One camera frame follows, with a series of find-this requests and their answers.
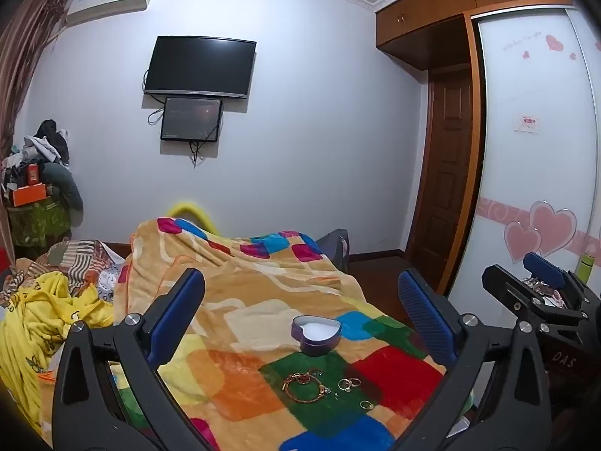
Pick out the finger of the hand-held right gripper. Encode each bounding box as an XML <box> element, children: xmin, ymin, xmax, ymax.
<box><xmin>483</xmin><ymin>264</ymin><xmax>584</xmax><ymax>335</ymax></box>
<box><xmin>523</xmin><ymin>252</ymin><xmax>595</xmax><ymax>312</ymax></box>

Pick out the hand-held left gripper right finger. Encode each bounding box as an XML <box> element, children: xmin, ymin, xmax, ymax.
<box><xmin>397</xmin><ymin>268</ymin><xmax>552</xmax><ymax>451</ymax></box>

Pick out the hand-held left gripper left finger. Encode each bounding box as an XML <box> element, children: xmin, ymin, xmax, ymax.
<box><xmin>51</xmin><ymin>267</ymin><xmax>221</xmax><ymax>451</ymax></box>

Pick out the silver charm bracelet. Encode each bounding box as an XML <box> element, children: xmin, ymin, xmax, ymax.
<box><xmin>527</xmin><ymin>278</ymin><xmax>565</xmax><ymax>309</ymax></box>

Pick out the purple heart-shaped tin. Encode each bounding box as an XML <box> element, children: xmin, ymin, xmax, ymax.
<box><xmin>291</xmin><ymin>315</ymin><xmax>341</xmax><ymax>357</ymax></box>

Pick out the gold chain bracelet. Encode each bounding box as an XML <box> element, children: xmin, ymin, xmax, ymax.
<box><xmin>282</xmin><ymin>370</ymin><xmax>332</xmax><ymax>404</ymax></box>

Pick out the green bottle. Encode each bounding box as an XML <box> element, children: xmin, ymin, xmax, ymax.
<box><xmin>577</xmin><ymin>253</ymin><xmax>597</xmax><ymax>283</ymax></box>

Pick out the colourful checkered fleece blanket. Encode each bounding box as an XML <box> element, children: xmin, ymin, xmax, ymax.
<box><xmin>117</xmin><ymin>216</ymin><xmax>475</xmax><ymax>451</ymax></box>

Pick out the yellow curved cushion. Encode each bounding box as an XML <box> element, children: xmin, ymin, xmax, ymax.
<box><xmin>169</xmin><ymin>201</ymin><xmax>221</xmax><ymax>236</ymax></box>

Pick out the white heart-print wardrobe door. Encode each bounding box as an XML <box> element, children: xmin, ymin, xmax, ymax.
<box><xmin>446</xmin><ymin>5</ymin><xmax>601</xmax><ymax>301</ymax></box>

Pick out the dark bag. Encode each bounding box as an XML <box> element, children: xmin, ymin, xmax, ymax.
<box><xmin>317</xmin><ymin>229</ymin><xmax>351</xmax><ymax>273</ymax></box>

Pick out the striped patterned quilt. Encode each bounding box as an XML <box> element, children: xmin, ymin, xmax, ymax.
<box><xmin>14</xmin><ymin>239</ymin><xmax>128</xmax><ymax>302</ymax></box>

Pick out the brown wooden door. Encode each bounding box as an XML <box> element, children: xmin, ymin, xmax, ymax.
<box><xmin>406</xmin><ymin>68</ymin><xmax>477</xmax><ymax>294</ymax></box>

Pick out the white red wardrobe sticker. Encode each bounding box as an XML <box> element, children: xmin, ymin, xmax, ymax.
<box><xmin>513</xmin><ymin>114</ymin><xmax>544</xmax><ymax>133</ymax></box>

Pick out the yellow cartoon blanket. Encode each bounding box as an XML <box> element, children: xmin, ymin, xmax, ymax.
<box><xmin>0</xmin><ymin>270</ymin><xmax>116</xmax><ymax>433</ymax></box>

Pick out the green patterned cloth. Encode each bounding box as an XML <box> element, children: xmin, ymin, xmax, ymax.
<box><xmin>7</xmin><ymin>200</ymin><xmax>72</xmax><ymax>248</ymax></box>

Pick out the orange box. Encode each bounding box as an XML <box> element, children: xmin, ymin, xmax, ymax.
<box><xmin>10</xmin><ymin>182</ymin><xmax>48</xmax><ymax>207</ymax></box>

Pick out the pile of clothes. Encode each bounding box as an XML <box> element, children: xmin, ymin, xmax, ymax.
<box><xmin>0</xmin><ymin>119</ymin><xmax>85</xmax><ymax>210</ymax></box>

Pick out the striped brown curtain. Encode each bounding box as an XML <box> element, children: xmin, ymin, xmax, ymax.
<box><xmin>0</xmin><ymin>0</ymin><xmax>74</xmax><ymax>160</ymax></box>

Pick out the wooden overhead cabinet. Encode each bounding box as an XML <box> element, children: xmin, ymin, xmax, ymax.
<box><xmin>374</xmin><ymin>0</ymin><xmax>583</xmax><ymax>57</ymax></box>

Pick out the white air conditioner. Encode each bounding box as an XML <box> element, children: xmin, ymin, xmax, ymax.
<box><xmin>66</xmin><ymin>0</ymin><xmax>158</xmax><ymax>26</ymax></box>

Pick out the small black wall monitor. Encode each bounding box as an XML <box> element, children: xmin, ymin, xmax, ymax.
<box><xmin>160</xmin><ymin>96</ymin><xmax>223</xmax><ymax>142</ymax></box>

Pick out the black wall television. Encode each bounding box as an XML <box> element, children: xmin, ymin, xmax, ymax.
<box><xmin>143</xmin><ymin>35</ymin><xmax>257</xmax><ymax>100</ymax></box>

